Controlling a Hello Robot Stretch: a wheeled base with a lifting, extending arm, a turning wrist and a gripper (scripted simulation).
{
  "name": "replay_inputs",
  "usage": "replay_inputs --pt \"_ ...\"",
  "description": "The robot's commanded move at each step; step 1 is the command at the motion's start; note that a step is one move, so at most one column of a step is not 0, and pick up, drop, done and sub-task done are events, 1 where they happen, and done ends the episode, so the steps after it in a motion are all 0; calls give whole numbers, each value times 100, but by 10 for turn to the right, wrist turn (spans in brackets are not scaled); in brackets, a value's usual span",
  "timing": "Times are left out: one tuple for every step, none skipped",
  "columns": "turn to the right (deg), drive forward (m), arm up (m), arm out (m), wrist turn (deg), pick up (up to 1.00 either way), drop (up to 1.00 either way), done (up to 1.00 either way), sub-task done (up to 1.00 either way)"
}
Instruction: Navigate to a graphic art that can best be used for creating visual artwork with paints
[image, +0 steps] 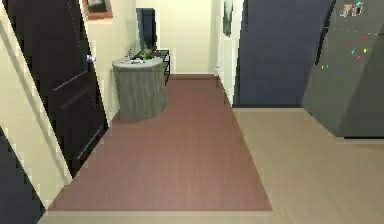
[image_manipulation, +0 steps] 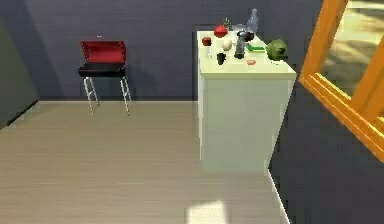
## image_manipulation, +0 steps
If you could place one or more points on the grey pepper mill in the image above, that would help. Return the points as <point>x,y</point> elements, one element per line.
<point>239,46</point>

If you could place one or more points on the clear salt shaker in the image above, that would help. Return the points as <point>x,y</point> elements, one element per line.
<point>209,52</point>

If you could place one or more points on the black cup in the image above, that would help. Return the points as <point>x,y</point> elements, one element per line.
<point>221,58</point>

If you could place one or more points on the small pink potato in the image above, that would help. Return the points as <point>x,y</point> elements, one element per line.
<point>251,62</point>

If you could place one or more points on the orange framed window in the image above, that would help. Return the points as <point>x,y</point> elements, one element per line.
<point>336,66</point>

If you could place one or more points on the red tomato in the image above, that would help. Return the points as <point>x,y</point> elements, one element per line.
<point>220,31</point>

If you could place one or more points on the white egg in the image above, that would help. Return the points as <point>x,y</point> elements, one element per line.
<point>227,44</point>

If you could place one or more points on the dark red apple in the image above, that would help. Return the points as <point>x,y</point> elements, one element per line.
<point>206,41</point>

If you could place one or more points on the white counter cabinet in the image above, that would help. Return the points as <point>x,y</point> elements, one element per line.
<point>241,116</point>

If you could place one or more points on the red and black chair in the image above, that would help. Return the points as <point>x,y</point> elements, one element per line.
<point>103,55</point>

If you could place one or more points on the clear glass bottle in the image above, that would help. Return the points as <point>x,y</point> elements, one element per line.
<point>253,21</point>

